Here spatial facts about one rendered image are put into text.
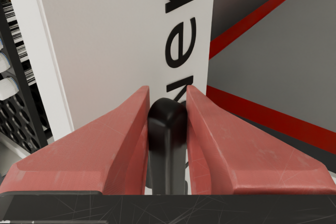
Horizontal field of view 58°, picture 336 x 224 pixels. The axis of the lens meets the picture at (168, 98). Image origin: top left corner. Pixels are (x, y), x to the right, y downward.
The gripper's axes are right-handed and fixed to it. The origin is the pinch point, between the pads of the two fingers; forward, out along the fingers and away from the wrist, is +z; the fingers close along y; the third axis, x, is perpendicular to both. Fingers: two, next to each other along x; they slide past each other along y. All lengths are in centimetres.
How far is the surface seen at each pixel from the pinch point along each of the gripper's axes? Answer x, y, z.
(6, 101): 6.5, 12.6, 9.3
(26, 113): 6.2, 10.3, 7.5
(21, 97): 4.7, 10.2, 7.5
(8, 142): 14.4, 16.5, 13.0
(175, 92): 2.6, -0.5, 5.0
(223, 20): 14.4, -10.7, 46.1
